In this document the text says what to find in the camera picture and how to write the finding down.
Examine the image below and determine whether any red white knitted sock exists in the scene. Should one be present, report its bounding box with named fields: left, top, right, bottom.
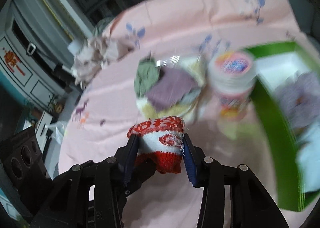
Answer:
left=127, top=116, right=184, bottom=174

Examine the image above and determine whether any green knitted cloth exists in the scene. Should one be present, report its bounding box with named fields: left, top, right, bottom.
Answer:
left=134, top=58, right=162, bottom=98

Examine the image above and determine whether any light blue plush toy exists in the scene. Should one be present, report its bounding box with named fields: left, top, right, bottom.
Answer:
left=296, top=122, right=319, bottom=193

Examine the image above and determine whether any pink floral tablecloth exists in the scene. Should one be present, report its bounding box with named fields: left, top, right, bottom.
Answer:
left=59, top=0, right=300, bottom=227

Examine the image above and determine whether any purple knitted cloth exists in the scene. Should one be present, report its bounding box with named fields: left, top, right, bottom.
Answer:
left=145, top=67, right=201, bottom=112

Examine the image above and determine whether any cream yellow towel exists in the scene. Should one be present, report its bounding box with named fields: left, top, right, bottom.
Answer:
left=134, top=54, right=206, bottom=122

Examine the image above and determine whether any pink lidded plastic jar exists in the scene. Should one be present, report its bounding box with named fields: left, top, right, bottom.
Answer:
left=208, top=51, right=257, bottom=120

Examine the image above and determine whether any grey cabinet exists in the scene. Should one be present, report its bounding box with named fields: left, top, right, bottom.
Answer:
left=0, top=0, right=83, bottom=114

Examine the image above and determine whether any purple mesh bath sponge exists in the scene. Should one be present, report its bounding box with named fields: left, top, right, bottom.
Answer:
left=274, top=72, right=319, bottom=129

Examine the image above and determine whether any green cardboard box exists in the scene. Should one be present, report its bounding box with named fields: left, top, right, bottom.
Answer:
left=244, top=41, right=319, bottom=212

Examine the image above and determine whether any crumpled beige cloth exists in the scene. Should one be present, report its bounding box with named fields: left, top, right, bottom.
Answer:
left=67, top=17, right=133, bottom=86

